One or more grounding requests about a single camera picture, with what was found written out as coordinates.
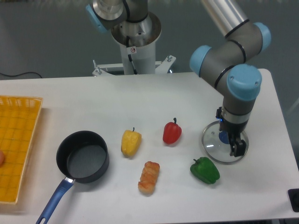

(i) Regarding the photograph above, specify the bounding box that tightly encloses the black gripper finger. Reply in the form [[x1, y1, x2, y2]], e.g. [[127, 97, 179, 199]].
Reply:
[[229, 137, 235, 156], [234, 138, 246, 157]]

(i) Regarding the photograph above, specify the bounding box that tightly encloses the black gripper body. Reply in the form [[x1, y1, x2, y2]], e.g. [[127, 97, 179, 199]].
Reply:
[[216, 106, 249, 140]]

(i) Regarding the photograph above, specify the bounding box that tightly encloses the green bell pepper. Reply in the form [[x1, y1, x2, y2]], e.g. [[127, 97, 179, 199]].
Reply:
[[190, 157, 220, 184]]

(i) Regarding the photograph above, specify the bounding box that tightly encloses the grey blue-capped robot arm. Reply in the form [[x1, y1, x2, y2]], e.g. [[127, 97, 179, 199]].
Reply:
[[85, 0, 271, 157]]

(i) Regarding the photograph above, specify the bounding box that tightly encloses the glass lid with blue knob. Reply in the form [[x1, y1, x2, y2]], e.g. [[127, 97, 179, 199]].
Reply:
[[201, 121, 249, 165]]

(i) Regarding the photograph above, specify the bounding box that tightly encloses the red bell pepper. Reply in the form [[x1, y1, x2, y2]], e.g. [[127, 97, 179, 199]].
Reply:
[[163, 118, 182, 145]]

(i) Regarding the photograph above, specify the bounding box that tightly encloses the black device at table edge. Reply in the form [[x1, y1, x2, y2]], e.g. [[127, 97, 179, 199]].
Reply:
[[288, 189, 299, 212]]

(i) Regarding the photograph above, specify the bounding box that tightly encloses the orange toy shrimp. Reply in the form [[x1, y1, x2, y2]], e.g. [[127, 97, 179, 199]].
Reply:
[[138, 161, 160, 195]]

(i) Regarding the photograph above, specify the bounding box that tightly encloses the yellow bell pepper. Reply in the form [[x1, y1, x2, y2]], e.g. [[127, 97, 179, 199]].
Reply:
[[121, 127, 142, 157]]

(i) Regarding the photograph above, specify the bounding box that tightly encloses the yellow woven basket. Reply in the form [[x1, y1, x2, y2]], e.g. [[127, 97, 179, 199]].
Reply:
[[0, 95, 43, 204]]

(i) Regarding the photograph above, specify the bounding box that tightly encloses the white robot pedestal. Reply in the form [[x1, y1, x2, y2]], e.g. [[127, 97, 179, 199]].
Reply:
[[92, 11, 177, 77]]

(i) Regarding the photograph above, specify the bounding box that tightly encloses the black cable on pedestal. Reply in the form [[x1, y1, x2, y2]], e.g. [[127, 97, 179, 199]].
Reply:
[[126, 35, 138, 75]]

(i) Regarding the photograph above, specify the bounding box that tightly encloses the black saucepan with blue handle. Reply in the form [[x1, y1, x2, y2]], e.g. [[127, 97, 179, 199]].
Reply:
[[37, 131, 110, 224]]

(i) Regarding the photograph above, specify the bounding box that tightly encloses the black cable on floor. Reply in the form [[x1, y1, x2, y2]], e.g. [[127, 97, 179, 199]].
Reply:
[[0, 71, 43, 78]]

